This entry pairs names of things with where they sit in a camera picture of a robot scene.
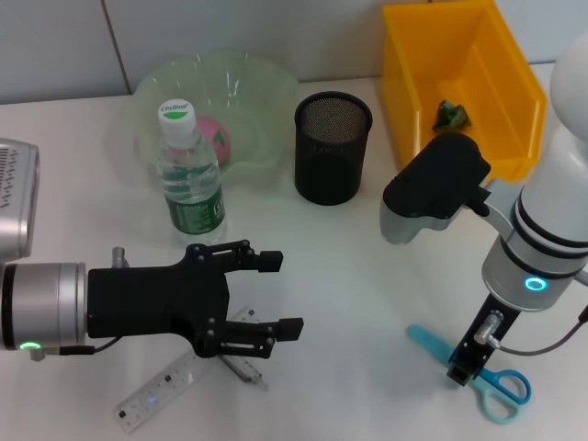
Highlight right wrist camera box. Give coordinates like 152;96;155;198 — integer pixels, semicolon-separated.
378;131;493;247

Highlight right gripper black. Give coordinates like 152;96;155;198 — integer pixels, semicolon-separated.
446;292;524;387

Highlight green translucent fruit bowl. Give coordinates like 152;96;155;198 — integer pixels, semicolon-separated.
132;47;300;183

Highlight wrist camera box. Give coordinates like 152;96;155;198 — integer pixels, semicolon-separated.
0;137;42;267
378;131;493;247

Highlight water bottle green label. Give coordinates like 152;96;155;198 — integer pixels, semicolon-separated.
156;100;229;247

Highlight transparent plastic ruler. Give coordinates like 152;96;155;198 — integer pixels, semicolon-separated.
114;308;266;435

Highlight green plastic wrapper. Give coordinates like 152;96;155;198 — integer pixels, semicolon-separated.
431;97;474;135

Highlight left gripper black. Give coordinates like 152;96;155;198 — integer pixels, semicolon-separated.
85;238;306;361

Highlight right wrist grey cable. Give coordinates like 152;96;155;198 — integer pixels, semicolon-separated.
474;309;588;358

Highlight yellow plastic bin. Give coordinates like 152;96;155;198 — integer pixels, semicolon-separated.
380;0;549;184

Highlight black mesh pen holder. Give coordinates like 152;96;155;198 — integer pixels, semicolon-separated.
293;91;374;208

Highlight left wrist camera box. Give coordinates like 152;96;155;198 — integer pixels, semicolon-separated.
0;137;42;267

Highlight grey pen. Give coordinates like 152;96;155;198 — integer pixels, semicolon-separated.
219;352;269;392

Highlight pink toy peach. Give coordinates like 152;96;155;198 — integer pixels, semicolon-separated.
194;116;232;166

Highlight light blue scissors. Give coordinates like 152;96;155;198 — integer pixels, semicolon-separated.
407;323;534;425

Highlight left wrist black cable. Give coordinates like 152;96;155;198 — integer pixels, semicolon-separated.
40;336;121;358

